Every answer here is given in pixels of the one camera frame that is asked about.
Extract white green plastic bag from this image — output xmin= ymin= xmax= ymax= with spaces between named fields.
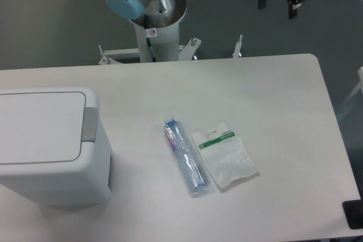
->
xmin=192 ymin=121 xmax=258 ymax=189

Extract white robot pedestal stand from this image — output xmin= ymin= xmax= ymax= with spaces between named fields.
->
xmin=98 ymin=0 xmax=244 ymax=66

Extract black device at table edge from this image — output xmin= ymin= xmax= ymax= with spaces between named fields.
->
xmin=342 ymin=199 xmax=362 ymax=230

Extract grey trash can push button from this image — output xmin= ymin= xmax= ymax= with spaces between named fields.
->
xmin=81 ymin=107 xmax=98 ymax=142

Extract clear plastic water bottle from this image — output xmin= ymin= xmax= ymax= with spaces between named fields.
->
xmin=163 ymin=117 xmax=210 ymax=194

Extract white plastic trash can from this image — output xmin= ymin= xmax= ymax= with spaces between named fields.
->
xmin=1 ymin=86 xmax=113 ymax=206

